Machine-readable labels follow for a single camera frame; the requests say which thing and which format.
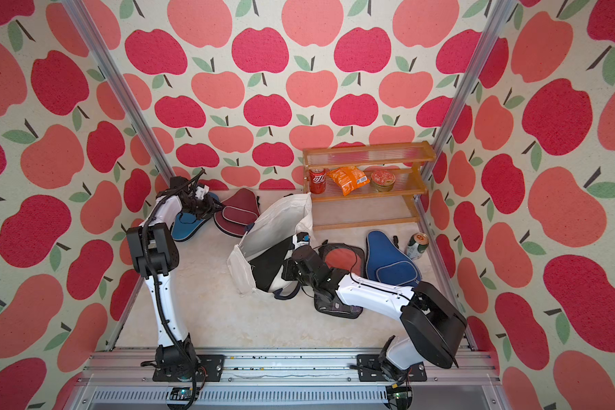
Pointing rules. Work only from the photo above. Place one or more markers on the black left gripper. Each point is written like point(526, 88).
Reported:
point(209, 207)

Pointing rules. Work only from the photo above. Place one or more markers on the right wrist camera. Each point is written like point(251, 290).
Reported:
point(301, 239)

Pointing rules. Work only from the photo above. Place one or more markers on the blue paddle case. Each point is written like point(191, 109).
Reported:
point(386, 264)
point(186, 226)

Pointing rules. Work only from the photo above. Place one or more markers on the white canvas tote bag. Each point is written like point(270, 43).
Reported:
point(285, 218)

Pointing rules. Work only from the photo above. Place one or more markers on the aluminium front rail frame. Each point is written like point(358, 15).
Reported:
point(289, 378)

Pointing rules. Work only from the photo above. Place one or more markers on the orange snack bag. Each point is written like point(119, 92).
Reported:
point(348, 179)

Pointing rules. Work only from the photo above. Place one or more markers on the maroon paddle case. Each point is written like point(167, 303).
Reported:
point(240, 211)

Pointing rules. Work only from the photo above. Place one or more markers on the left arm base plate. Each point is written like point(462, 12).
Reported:
point(208, 368)

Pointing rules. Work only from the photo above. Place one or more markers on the red lidded round tin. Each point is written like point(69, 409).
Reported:
point(383, 180)

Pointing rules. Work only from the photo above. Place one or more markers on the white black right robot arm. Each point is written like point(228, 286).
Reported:
point(434, 326)

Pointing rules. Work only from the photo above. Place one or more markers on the green label drink can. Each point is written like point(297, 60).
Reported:
point(418, 243)

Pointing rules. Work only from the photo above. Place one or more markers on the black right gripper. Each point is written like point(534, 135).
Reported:
point(289, 265)

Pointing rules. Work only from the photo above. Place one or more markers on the red soda can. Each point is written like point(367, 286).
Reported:
point(317, 180)

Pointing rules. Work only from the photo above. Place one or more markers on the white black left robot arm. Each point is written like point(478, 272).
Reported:
point(155, 256)

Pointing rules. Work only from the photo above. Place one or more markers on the wooden two-tier shelf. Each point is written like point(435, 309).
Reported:
point(366, 206)

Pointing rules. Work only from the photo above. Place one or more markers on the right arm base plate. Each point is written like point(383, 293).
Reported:
point(373, 368)

